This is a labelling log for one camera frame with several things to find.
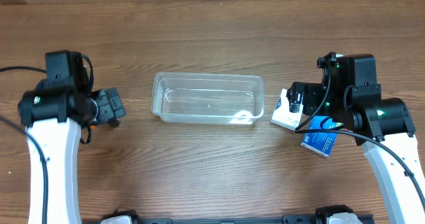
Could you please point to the clear plastic container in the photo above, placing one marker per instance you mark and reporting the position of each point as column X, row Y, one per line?
column 199, row 98

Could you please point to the white Hansaplast plaster box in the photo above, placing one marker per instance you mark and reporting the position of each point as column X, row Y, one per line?
column 282, row 115

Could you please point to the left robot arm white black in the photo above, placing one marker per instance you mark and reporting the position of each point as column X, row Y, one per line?
column 54, row 115

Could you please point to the blue medicine box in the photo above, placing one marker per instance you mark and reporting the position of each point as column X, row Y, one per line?
column 320, row 143

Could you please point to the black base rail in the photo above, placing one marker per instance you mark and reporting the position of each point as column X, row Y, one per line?
column 285, row 219

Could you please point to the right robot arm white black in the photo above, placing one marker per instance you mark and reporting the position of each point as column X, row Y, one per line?
column 350, row 94

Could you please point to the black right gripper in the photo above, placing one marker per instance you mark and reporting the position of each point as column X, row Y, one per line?
column 309, row 90

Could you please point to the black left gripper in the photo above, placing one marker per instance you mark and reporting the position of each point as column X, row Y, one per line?
column 108, row 106

